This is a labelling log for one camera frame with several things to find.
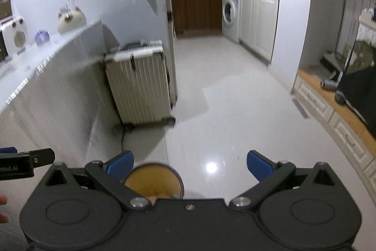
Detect cat shaped ceramic ornament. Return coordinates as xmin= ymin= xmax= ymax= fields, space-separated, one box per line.
xmin=57 ymin=6 xmax=87 ymax=34

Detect yellow trash bin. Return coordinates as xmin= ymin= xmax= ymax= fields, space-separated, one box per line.
xmin=124 ymin=163 xmax=185 ymax=199

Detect blue white tissue pack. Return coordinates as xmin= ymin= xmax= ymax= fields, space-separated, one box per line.
xmin=34 ymin=30 xmax=50 ymax=46

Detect white space heater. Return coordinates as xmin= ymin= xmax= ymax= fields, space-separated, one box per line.
xmin=1 ymin=17 xmax=28 ymax=58

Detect person left hand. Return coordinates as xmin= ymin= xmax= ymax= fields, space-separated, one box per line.
xmin=0 ymin=194 xmax=10 ymax=225

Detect white washing machine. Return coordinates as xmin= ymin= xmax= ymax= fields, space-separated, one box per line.
xmin=222 ymin=0 xmax=241 ymax=43

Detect white kitchen cabinets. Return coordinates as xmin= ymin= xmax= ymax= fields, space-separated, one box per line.
xmin=239 ymin=0 xmax=279 ymax=62

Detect white ribbed suitcase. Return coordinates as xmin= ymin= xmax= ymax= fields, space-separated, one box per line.
xmin=104 ymin=40 xmax=176 ymax=125

